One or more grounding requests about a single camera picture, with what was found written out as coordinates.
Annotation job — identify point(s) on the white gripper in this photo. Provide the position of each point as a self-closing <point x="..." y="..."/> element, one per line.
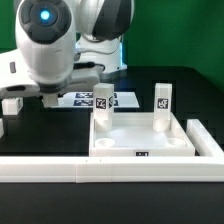
<point x="16" y="83"/>

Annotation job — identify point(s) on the white square table top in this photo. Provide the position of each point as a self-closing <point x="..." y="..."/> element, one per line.
<point x="132" y="134"/>

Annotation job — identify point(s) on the white block at left edge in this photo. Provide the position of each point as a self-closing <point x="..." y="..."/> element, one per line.
<point x="1" y="128"/>

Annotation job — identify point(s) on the white marker plate with tags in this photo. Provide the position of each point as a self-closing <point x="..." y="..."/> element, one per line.
<point x="85" y="100"/>

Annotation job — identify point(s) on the white L-shaped obstacle fence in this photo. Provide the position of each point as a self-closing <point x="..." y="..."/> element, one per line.
<point x="206" y="166"/>

